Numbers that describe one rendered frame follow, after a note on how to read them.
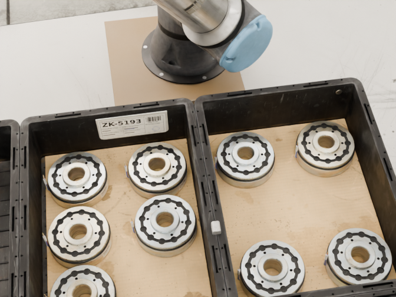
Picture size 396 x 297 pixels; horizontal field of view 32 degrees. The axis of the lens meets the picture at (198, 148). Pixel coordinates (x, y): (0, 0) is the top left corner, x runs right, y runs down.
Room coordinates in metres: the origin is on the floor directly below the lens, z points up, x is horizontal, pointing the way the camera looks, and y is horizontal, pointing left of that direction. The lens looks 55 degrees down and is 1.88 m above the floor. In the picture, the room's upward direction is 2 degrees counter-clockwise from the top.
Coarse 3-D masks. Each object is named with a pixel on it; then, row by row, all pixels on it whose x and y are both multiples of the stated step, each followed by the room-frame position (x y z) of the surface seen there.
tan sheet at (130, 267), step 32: (128, 160) 0.71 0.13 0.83; (128, 192) 0.64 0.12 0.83; (192, 192) 0.64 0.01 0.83; (128, 224) 0.58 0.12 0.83; (160, 224) 0.58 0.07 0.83; (128, 256) 0.52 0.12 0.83; (192, 256) 0.51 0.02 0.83; (128, 288) 0.46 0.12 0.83; (160, 288) 0.46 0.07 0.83; (192, 288) 0.46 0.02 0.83
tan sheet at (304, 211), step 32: (288, 128) 0.77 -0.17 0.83; (288, 160) 0.70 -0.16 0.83; (352, 160) 0.69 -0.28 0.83; (224, 192) 0.64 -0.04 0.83; (256, 192) 0.63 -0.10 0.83; (288, 192) 0.63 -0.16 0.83; (320, 192) 0.63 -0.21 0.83; (352, 192) 0.63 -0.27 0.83; (256, 224) 0.57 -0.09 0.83; (288, 224) 0.57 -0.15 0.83; (320, 224) 0.57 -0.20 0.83; (352, 224) 0.56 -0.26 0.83; (320, 256) 0.51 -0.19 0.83; (352, 256) 0.50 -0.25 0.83; (320, 288) 0.45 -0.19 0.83
